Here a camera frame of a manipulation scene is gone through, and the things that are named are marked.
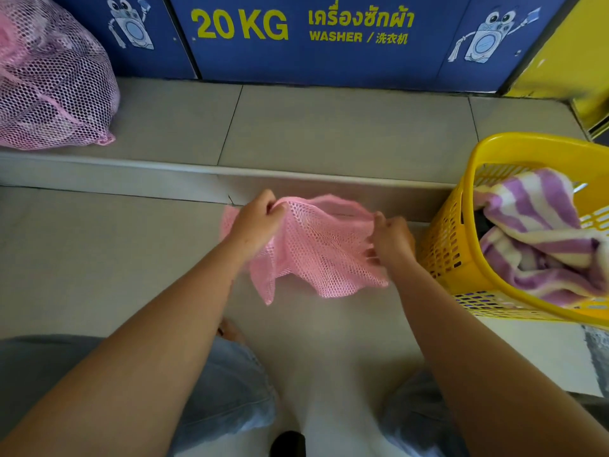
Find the person's left forearm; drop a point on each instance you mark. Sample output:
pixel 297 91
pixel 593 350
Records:
pixel 142 347

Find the person's left foot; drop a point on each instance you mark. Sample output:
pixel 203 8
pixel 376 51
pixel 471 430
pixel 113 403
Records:
pixel 231 331

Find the person's left hand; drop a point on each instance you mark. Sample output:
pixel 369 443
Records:
pixel 252 226

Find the person's left fingers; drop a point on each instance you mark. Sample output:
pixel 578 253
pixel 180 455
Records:
pixel 269 200

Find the person's right hand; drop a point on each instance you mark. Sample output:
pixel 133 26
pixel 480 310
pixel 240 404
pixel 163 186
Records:
pixel 395 242

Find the yellow plastic laundry basket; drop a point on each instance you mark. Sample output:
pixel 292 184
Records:
pixel 447 252

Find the pink mesh laundry bag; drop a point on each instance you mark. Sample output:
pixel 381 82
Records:
pixel 52 76
pixel 323 247

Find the purple white striped towel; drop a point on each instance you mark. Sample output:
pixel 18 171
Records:
pixel 537 233

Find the blue washing machine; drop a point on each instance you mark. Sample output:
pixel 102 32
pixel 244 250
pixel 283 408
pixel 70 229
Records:
pixel 333 61
pixel 142 57

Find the person's right forearm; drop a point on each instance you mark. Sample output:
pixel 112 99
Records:
pixel 476 366

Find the full pink mesh laundry bag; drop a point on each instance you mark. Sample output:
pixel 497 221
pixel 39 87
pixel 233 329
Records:
pixel 52 76

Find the black shoe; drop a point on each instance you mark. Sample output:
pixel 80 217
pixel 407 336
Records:
pixel 288 446

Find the light blue denim jeans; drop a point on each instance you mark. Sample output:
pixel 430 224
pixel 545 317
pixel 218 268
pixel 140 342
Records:
pixel 228 390

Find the dark garment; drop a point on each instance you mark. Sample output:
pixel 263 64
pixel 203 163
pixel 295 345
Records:
pixel 481 223

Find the yellow machine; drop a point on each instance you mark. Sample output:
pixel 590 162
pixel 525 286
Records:
pixel 566 57

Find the person's right fingers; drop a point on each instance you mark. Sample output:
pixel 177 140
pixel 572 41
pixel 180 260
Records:
pixel 378 233

